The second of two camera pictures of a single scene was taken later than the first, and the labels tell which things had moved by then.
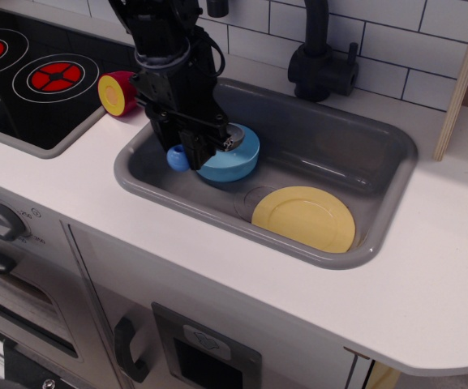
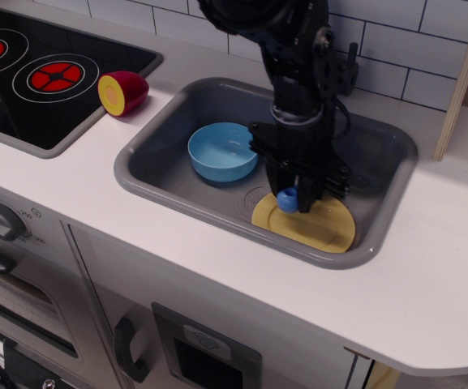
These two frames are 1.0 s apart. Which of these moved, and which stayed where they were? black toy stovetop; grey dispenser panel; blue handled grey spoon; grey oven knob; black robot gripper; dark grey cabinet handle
Moved: black robot gripper; blue handled grey spoon
Stayed: dark grey cabinet handle; black toy stovetop; grey oven knob; grey dispenser panel
